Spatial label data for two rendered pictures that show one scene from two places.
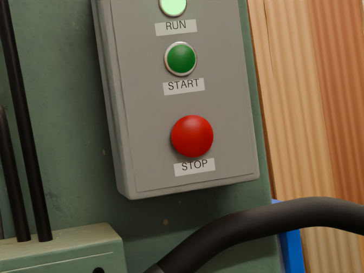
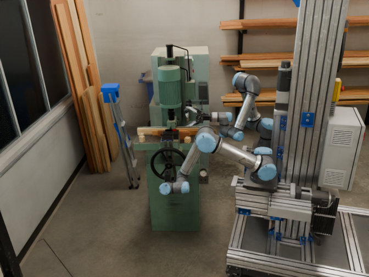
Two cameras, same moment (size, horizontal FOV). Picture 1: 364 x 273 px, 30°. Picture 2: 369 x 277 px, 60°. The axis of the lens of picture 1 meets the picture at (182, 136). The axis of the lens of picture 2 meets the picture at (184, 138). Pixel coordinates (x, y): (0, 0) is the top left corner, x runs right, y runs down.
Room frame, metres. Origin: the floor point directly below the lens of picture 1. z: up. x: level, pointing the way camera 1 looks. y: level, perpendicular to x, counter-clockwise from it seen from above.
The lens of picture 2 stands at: (-0.24, 2.66, 2.04)
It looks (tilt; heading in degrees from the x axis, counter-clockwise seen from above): 26 degrees down; 287
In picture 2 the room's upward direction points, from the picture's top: 2 degrees counter-clockwise
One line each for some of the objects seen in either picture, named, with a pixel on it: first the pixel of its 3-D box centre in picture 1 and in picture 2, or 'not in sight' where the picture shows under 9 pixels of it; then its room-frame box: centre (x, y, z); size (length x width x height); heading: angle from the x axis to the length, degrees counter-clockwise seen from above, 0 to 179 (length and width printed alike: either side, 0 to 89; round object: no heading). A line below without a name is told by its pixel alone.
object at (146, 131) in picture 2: not in sight; (172, 131); (0.58, 0.33, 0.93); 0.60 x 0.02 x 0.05; 13
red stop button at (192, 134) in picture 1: (192, 136); not in sight; (0.48, -0.01, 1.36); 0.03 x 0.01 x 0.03; 103
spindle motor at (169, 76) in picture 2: not in sight; (169, 87); (0.58, 0.34, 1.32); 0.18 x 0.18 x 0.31
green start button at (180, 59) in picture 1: (181, 58); not in sight; (0.48, -0.01, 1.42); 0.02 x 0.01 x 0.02; 103
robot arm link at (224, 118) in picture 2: not in sight; (224, 117); (0.12, 0.43, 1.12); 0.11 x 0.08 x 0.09; 13
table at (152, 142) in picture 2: not in sight; (171, 143); (0.55, 0.45, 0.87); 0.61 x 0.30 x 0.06; 13
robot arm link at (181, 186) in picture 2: not in sight; (180, 186); (0.32, 0.96, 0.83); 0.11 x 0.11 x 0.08; 12
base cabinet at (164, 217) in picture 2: not in sight; (175, 181); (0.61, 0.23, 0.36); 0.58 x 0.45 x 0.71; 103
